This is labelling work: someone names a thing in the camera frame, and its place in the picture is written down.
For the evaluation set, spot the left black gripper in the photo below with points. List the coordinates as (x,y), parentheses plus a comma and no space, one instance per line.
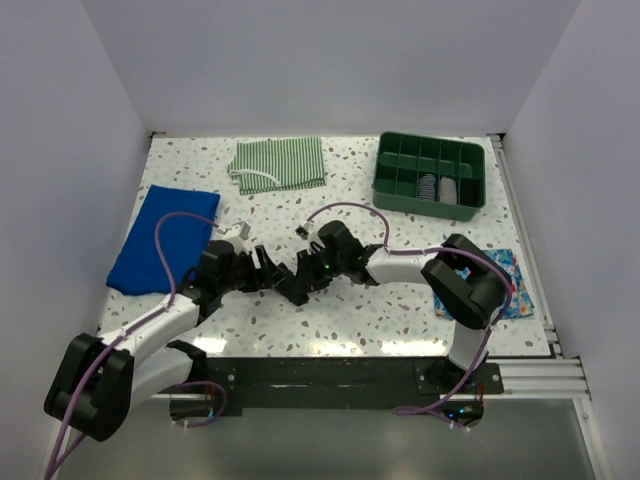
(266,265)

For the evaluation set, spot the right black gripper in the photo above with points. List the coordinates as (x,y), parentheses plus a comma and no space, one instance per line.
(307,259)

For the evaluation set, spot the black pinstriped underwear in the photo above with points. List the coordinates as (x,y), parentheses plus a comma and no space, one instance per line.
(299,297)

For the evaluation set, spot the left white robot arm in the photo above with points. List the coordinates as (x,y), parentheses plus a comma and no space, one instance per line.
(93,388)

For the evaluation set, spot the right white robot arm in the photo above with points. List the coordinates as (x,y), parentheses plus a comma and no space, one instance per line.
(473,288)

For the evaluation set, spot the green striped underwear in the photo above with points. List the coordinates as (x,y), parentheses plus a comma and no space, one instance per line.
(278,165)

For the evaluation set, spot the blue folded underwear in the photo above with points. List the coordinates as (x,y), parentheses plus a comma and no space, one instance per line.
(172,227)

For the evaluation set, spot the rolled blue striped underwear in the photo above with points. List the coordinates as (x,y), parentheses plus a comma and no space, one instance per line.
(427,187)

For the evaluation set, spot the rolled grey striped underwear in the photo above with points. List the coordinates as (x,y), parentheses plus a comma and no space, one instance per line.
(447,191)

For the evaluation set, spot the blue floral underwear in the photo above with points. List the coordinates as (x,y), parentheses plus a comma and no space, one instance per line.
(521,305)

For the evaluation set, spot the green divided storage bin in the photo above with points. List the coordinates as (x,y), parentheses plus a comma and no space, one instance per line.
(403,158)

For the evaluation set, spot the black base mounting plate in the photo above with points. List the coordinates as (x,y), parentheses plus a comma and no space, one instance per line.
(344,383)

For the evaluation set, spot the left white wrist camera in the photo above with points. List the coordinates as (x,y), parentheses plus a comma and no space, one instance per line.
(238,236)

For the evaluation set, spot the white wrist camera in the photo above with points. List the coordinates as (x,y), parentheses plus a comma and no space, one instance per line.
(303,231)
(238,236)

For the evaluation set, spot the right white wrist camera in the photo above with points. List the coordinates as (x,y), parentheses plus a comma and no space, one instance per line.
(303,231)

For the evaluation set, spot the aluminium frame rail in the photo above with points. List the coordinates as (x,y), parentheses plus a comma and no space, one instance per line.
(555,376)

